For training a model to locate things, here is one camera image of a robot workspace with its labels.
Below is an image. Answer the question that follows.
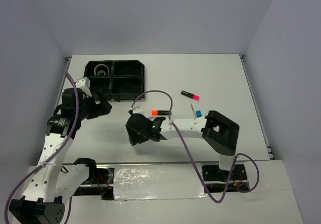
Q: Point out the small clear tape roll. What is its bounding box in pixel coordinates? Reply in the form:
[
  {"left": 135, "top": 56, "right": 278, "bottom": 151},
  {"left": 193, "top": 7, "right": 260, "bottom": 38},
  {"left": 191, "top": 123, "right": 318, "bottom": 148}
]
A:
[{"left": 97, "top": 70, "right": 108, "bottom": 76}]

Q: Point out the large clear tape roll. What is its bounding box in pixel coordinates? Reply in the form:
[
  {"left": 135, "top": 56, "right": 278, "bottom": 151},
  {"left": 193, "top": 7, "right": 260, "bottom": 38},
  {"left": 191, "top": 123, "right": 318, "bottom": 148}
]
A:
[{"left": 93, "top": 64, "right": 110, "bottom": 76}]

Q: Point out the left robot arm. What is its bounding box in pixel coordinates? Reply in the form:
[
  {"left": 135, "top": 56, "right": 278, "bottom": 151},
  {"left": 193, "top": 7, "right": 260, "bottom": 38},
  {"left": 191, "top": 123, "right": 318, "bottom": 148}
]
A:
[{"left": 7, "top": 87, "right": 112, "bottom": 223}]

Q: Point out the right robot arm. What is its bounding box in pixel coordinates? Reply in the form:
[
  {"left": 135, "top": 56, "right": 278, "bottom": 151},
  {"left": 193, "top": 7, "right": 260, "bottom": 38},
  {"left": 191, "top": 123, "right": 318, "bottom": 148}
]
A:
[{"left": 125, "top": 110, "right": 240, "bottom": 179}]

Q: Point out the orange highlighter marker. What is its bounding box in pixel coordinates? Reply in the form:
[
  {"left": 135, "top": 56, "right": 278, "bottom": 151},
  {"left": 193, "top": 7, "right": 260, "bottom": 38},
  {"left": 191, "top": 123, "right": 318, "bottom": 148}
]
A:
[{"left": 151, "top": 110, "right": 170, "bottom": 116}]

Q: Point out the black four-compartment organizer tray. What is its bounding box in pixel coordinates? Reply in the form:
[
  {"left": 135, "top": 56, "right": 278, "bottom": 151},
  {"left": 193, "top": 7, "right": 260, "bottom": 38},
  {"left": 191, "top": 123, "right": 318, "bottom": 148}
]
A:
[{"left": 84, "top": 60, "right": 145, "bottom": 102}]

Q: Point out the blue highlighter marker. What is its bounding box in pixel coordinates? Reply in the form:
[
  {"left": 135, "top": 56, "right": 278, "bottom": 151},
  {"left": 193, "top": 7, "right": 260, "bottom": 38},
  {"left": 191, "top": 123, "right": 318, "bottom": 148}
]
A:
[{"left": 195, "top": 110, "right": 202, "bottom": 118}]

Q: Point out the silver foil covered panel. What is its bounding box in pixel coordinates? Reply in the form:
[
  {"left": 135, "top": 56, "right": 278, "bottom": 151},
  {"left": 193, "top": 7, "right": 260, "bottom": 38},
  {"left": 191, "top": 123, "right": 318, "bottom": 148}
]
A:
[{"left": 113, "top": 164, "right": 207, "bottom": 200}]

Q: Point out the pink highlighter marker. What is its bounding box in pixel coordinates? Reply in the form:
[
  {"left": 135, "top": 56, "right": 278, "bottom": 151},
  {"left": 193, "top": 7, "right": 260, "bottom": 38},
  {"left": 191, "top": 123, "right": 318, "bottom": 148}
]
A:
[{"left": 181, "top": 90, "right": 200, "bottom": 101}]

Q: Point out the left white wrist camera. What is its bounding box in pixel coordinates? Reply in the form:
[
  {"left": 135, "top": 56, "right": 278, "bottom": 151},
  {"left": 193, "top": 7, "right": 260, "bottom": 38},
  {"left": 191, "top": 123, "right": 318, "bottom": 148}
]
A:
[{"left": 75, "top": 77, "right": 92, "bottom": 97}]

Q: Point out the metal mounting rail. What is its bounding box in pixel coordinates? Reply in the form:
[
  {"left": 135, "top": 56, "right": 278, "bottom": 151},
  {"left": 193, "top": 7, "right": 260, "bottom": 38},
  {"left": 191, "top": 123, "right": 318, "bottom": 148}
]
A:
[{"left": 97, "top": 160, "right": 219, "bottom": 168}]

